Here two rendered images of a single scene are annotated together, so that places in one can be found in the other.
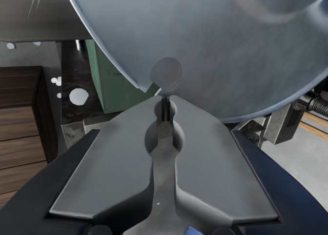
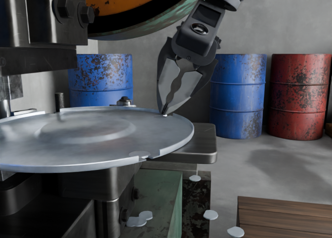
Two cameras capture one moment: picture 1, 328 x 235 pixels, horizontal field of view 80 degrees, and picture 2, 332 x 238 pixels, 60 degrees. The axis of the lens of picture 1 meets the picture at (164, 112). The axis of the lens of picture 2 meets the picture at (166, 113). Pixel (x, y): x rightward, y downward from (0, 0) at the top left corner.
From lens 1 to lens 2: 0.41 m
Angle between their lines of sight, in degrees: 45
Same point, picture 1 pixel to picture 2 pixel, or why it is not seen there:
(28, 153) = (253, 231)
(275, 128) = not seen: hidden behind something
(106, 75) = (175, 182)
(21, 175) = (262, 219)
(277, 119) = not seen: hidden behind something
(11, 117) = not seen: outside the picture
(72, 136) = (206, 175)
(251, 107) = (116, 110)
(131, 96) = (162, 174)
